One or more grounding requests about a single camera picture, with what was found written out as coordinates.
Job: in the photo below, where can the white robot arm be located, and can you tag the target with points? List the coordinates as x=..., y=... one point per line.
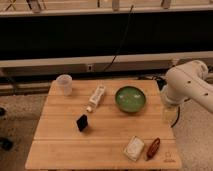
x=188, y=80

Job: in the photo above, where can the black eraser block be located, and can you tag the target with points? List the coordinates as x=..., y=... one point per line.
x=82, y=122

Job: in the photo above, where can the white tube bottle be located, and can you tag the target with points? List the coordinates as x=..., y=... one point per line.
x=95, y=98

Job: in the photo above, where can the green ceramic bowl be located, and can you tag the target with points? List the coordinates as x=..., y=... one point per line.
x=130, y=99

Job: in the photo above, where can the clear plastic cup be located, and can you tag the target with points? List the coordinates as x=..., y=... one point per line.
x=64, y=82

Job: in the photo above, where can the brown oblong object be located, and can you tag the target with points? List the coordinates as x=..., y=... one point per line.
x=153, y=148

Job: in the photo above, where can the wall power outlet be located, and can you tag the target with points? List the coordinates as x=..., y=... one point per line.
x=90, y=68

